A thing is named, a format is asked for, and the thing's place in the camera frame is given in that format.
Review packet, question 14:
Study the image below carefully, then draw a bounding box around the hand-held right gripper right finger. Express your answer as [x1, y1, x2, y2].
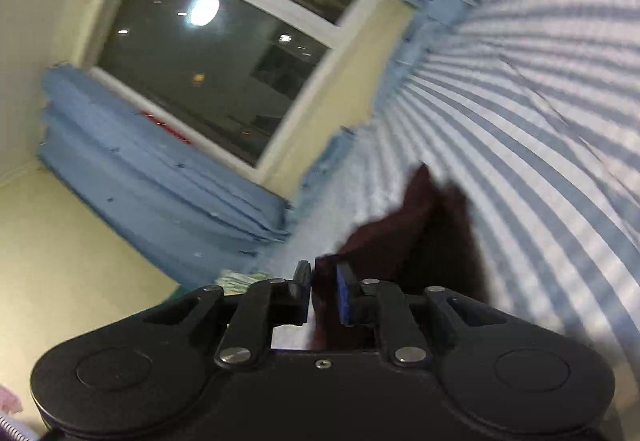
[336, 263, 506, 368]

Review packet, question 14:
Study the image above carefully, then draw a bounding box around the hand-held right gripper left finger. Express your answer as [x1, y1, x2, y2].
[145, 261, 314, 370]

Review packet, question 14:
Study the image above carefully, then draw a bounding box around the maroon printed t-shirt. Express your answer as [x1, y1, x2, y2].
[311, 162, 495, 353]

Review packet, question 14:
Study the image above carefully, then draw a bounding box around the blue checked bed sheet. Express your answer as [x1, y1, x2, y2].
[270, 0, 640, 404]

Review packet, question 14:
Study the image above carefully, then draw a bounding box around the white frame window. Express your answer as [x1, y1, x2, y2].
[80, 0, 388, 184]

